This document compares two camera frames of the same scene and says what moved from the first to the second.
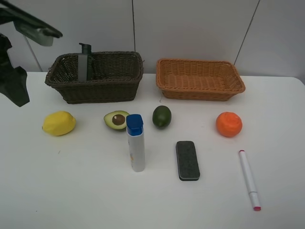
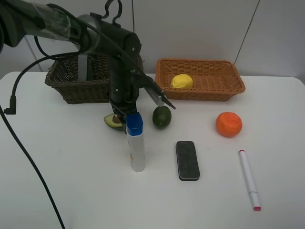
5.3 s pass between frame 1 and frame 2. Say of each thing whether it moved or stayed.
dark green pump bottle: stayed
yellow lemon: moved
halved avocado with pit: stayed
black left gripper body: moved
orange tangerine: stayed
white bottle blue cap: stayed
